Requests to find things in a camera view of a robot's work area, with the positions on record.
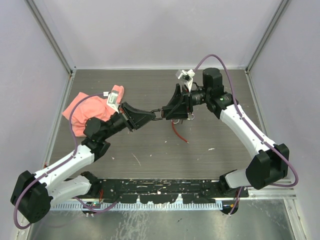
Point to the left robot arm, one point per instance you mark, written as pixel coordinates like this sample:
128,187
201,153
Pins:
35,193

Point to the slotted cable duct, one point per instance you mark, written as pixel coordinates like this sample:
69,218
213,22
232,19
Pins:
176,206

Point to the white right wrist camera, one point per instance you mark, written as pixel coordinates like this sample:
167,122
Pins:
186,77

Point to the red cable seal lock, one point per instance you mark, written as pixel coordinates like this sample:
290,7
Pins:
177,131

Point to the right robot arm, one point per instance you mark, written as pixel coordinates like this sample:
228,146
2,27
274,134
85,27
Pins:
269,160

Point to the pink cloth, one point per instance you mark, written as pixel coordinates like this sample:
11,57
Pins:
94,106

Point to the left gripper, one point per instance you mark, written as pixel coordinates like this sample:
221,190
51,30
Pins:
133,117

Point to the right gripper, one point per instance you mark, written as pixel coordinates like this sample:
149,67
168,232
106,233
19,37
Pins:
179,106

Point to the black padlock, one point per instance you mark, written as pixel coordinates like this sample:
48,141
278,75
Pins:
158,114

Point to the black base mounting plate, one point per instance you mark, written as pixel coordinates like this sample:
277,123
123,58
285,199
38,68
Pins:
157,191

